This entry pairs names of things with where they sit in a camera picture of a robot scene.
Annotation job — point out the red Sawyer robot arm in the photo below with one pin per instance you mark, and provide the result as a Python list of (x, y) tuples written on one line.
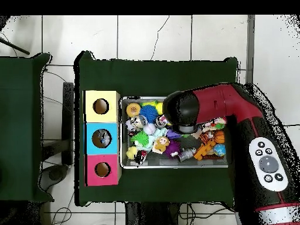
[(234, 108)]

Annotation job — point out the shallow clear mesh bin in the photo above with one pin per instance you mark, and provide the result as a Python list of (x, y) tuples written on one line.
[(140, 165)]

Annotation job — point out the wooden box with three holes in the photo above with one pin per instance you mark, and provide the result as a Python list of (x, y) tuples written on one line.
[(101, 127)]

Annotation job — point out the crushed silver drink can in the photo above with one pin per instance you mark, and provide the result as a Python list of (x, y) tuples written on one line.
[(138, 121)]

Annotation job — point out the blue spiky rubber ball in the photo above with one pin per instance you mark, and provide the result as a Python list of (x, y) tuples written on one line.
[(149, 112)]

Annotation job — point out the green spiky rubber ball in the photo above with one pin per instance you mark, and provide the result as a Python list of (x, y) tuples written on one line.
[(140, 138)]

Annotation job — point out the plain yellow ball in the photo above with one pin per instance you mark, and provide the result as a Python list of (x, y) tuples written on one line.
[(160, 108)]

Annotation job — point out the orange ball with cream dots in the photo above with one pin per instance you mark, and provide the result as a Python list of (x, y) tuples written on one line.
[(133, 109)]

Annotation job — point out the tan plush animal toy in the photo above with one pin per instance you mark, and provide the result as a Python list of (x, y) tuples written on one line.
[(161, 145)]

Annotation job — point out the purple toy building block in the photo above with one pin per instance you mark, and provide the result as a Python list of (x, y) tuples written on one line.
[(172, 134)]

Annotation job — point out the yellow rubber duck toy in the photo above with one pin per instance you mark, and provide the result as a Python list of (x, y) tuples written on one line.
[(132, 153)]

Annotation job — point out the dark green table cloth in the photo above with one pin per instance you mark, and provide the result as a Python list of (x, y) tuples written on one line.
[(23, 117), (140, 75)]

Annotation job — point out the black panel stand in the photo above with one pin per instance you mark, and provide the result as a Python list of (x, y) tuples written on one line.
[(68, 122)]

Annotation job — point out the grey stand base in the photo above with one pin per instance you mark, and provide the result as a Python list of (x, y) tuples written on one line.
[(57, 174)]

